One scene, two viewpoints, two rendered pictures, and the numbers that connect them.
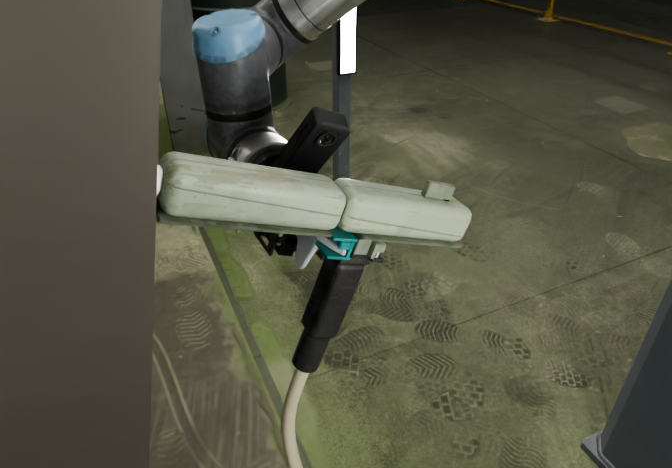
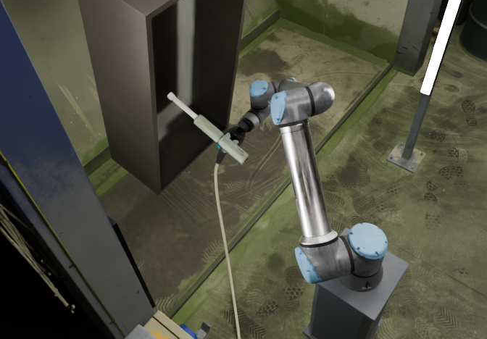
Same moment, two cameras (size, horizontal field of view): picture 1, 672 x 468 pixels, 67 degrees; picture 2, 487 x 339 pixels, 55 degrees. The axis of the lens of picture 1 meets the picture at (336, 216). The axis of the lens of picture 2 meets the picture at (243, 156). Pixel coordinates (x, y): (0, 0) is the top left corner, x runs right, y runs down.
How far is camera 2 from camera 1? 198 cm
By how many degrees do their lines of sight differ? 51
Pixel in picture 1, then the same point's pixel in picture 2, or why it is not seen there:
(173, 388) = (267, 156)
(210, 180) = (198, 122)
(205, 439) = (256, 176)
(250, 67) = (255, 99)
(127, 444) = (153, 140)
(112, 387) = (152, 136)
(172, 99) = (404, 36)
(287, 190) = (209, 131)
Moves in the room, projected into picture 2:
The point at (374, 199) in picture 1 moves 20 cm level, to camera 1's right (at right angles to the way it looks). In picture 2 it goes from (222, 143) to (242, 172)
